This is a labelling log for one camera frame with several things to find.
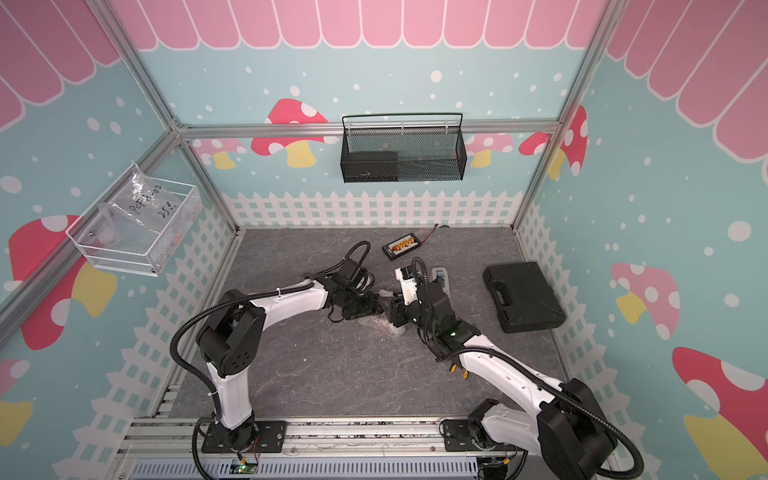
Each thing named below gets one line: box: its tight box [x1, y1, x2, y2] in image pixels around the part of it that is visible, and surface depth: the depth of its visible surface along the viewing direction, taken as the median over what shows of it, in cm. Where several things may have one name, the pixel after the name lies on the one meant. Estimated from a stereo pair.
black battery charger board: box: [382, 233, 422, 261], surface depth 115 cm
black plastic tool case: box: [482, 262, 566, 333], surface depth 96 cm
